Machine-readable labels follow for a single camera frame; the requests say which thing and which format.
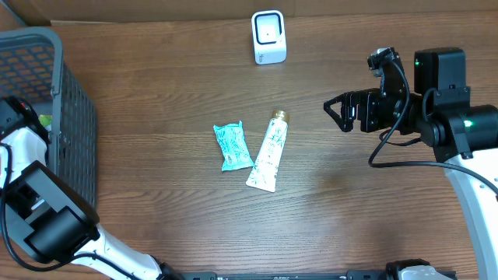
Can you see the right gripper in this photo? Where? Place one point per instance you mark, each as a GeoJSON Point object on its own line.
{"type": "Point", "coordinates": [348, 101]}

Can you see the white gold-capped cream tube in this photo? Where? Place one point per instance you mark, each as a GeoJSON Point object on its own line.
{"type": "Point", "coordinates": [263, 175]}

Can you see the teal snack packet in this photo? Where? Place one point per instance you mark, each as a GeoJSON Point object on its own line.
{"type": "Point", "coordinates": [231, 140]}

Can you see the green snack packet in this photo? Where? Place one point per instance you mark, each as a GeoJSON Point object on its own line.
{"type": "Point", "coordinates": [45, 121]}

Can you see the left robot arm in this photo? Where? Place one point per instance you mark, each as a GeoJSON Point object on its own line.
{"type": "Point", "coordinates": [45, 224]}

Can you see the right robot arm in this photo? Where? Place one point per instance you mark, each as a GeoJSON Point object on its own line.
{"type": "Point", "coordinates": [437, 107]}

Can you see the white barcode scanner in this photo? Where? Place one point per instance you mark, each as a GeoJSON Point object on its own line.
{"type": "Point", "coordinates": [269, 37]}

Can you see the grey plastic shopping basket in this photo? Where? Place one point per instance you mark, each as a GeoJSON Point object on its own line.
{"type": "Point", "coordinates": [33, 68]}

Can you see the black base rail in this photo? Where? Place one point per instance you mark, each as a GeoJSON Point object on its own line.
{"type": "Point", "coordinates": [349, 275]}

